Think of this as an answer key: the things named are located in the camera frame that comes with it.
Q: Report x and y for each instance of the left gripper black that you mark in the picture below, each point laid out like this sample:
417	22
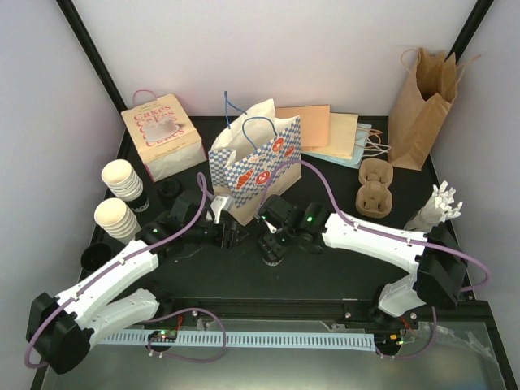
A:
231	242

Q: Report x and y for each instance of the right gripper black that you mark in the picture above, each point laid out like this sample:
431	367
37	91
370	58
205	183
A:
265	236

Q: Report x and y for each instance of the blue checkered paper bag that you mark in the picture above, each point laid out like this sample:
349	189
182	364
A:
245	158

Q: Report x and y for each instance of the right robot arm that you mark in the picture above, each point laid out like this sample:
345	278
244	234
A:
434	271

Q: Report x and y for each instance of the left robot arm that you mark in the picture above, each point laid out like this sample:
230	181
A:
63	329

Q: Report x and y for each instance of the black coffee cup lids stack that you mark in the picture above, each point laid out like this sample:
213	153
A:
168	190

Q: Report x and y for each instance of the orange flat paper bag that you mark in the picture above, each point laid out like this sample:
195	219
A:
315	122

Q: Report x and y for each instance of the tan flat paper bag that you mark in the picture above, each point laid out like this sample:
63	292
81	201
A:
341	137

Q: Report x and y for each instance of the light blue flat paper bag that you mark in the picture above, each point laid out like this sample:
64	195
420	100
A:
368	144

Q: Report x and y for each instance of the Cakes printed paper bag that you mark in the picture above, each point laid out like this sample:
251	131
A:
164	136

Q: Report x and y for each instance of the near paper cup stack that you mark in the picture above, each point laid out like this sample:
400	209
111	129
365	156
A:
117	220

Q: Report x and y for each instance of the paper cup stack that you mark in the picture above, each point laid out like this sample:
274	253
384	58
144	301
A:
117	220
123	181

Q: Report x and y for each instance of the far paper cup stack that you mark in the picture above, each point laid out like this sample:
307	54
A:
123	181

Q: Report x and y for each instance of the standing brown paper bag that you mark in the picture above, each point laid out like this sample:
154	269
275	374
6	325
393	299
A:
422	106

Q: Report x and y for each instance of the light blue cable duct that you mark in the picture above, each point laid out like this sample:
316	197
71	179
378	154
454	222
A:
244	339

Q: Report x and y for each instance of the left black frame post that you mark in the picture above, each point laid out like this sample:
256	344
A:
77	25

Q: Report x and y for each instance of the black frame post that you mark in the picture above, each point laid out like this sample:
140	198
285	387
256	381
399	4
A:
469	28
77	25

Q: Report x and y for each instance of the right black frame post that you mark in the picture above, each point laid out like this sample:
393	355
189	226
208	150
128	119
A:
469	28

